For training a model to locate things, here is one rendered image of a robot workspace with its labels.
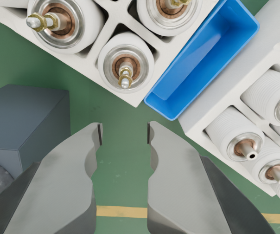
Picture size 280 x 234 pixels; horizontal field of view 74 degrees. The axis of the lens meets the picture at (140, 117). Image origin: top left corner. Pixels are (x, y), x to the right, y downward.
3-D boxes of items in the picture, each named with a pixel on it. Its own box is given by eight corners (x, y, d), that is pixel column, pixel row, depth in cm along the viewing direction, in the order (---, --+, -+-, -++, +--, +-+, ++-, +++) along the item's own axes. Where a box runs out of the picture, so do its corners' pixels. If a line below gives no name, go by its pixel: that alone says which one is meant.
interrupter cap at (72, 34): (95, 15, 28) (94, 15, 27) (71, 58, 30) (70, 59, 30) (46, -23, 25) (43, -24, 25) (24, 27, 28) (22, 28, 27)
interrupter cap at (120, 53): (146, 90, 33) (147, 91, 33) (104, 88, 33) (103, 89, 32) (150, 45, 30) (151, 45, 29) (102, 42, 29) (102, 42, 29)
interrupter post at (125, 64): (133, 75, 32) (133, 81, 29) (118, 74, 32) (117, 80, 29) (133, 61, 31) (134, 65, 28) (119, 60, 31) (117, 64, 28)
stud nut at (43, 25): (50, 21, 21) (47, 21, 21) (44, 34, 22) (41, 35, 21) (33, 9, 21) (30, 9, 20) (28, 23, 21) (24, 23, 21)
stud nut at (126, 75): (129, 88, 26) (129, 90, 25) (117, 85, 25) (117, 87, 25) (133, 74, 25) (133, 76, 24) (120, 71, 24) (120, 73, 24)
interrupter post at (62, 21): (71, 19, 28) (64, 19, 25) (63, 34, 29) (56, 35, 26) (55, 8, 27) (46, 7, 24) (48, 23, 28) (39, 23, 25)
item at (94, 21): (114, 15, 43) (104, 13, 27) (92, 50, 47) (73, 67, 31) (76, -15, 40) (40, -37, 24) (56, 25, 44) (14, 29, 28)
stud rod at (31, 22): (60, 20, 26) (36, 21, 20) (57, 27, 27) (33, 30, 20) (54, 16, 26) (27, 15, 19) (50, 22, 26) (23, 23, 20)
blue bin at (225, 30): (165, 105, 62) (172, 123, 52) (138, 86, 59) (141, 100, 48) (236, 25, 52) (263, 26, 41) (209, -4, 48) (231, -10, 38)
